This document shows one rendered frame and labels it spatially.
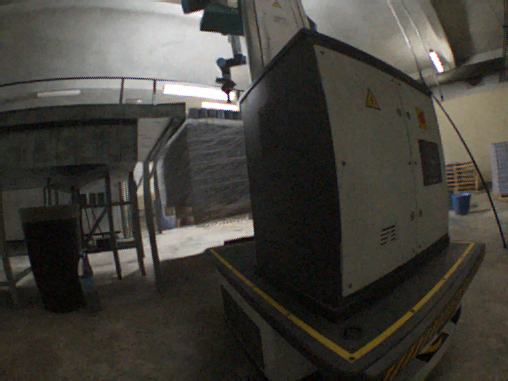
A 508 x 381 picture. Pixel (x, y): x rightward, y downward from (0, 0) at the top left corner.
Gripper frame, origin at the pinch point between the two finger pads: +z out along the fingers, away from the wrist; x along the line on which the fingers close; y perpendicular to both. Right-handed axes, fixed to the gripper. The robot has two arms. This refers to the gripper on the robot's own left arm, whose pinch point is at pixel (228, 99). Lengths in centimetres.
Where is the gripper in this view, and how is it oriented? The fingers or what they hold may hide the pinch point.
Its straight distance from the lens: 171.9
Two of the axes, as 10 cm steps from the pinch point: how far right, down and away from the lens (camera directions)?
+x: -5.6, 0.7, 8.3
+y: 8.2, -1.0, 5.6
